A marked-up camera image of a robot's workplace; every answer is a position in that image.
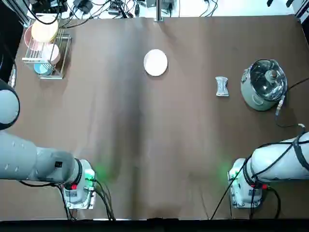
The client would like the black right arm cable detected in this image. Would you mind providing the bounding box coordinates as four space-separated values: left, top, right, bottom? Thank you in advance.
242 77 309 187

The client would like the blue bowl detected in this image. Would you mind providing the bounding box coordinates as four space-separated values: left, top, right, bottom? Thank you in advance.
33 62 53 75

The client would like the silver metal post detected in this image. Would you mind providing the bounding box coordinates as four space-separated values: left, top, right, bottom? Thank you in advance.
154 0 164 23

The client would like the silver wire dish rack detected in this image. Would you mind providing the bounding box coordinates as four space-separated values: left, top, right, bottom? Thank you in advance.
21 26 72 80

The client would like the silver aluminium frame rail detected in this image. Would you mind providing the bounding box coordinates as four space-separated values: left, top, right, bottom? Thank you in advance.
18 8 33 26
295 0 309 24

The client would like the grey USB hub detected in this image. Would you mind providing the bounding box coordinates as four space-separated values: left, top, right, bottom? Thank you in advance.
108 1 126 15

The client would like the small pink bowl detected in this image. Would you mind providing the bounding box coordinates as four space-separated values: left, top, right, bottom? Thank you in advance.
42 43 61 65

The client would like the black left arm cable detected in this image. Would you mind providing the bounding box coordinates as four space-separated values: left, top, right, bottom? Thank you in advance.
19 178 74 220

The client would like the yellow plate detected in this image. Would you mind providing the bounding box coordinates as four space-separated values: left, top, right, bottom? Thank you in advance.
31 15 59 44

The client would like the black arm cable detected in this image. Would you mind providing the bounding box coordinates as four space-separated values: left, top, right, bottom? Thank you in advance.
242 77 309 187
19 178 74 220

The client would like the glass pot lid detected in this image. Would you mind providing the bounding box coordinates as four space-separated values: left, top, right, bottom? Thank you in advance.
248 59 288 102

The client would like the pink plate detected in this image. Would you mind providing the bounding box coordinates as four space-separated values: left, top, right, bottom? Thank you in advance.
143 49 169 77

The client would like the salmon pink bowl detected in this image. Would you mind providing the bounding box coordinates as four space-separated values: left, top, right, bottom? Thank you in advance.
24 24 53 49

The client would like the black base cable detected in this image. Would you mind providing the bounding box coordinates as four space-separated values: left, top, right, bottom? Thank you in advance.
91 178 117 221
93 186 112 221
264 185 282 219

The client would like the black power adapter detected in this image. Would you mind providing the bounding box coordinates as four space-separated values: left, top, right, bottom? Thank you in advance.
73 0 93 14

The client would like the black electronic box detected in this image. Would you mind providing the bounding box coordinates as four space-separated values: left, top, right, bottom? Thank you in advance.
31 0 69 13

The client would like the thin black cable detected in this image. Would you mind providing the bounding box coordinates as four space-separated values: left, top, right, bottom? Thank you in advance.
210 157 252 220

